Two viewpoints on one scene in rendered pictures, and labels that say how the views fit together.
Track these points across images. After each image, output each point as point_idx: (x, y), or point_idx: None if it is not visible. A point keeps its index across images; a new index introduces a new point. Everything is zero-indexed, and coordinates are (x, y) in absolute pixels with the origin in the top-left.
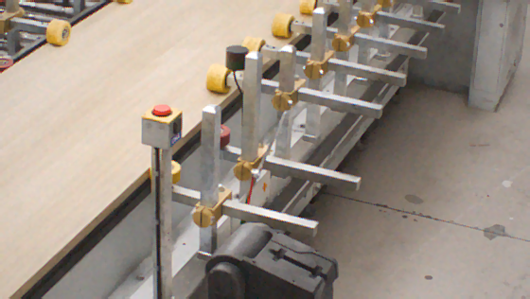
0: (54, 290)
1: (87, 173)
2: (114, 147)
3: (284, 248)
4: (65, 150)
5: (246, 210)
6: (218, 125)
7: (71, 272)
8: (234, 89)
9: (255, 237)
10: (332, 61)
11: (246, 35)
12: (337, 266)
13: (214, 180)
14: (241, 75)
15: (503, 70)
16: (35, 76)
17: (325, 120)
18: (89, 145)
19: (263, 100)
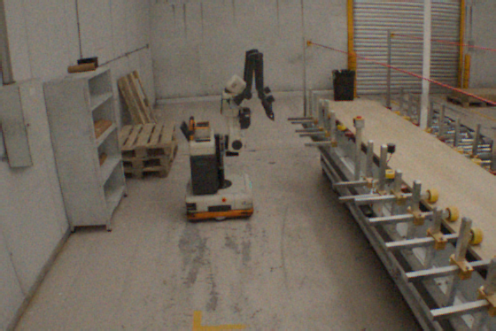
0: (373, 163)
1: (404, 165)
2: (414, 173)
3: (255, 53)
4: (422, 167)
5: (357, 180)
6: (368, 147)
7: (376, 166)
8: (428, 203)
9: (259, 52)
10: (410, 214)
11: (484, 234)
12: (249, 56)
13: (366, 166)
14: (422, 192)
15: None
16: (491, 183)
17: (419, 266)
18: (422, 171)
19: (446, 248)
